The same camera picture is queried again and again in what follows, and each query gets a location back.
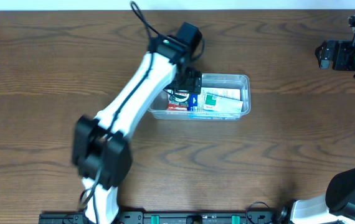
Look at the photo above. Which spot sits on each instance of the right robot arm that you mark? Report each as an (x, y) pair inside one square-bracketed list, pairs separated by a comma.
[(337, 204)]

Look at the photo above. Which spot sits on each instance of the clear plastic container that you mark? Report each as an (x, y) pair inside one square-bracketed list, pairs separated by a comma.
[(159, 106)]

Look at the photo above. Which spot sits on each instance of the red medicine box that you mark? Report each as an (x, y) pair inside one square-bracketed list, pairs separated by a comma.
[(175, 107)]

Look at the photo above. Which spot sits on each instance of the dark green round-logo box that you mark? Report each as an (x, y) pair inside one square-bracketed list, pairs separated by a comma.
[(180, 99)]

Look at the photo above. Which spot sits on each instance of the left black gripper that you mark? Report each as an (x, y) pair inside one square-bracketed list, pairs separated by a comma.
[(195, 86)]

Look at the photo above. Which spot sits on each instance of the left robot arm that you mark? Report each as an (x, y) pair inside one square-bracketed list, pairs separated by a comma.
[(101, 145)]

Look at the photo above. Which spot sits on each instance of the blue fever patch box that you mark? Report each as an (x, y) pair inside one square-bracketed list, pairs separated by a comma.
[(196, 103)]

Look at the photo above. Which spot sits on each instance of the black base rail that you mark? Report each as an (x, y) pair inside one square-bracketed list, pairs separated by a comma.
[(135, 217)]

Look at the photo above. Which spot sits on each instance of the white green medicine box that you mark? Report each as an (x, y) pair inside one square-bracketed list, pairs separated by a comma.
[(221, 104)]

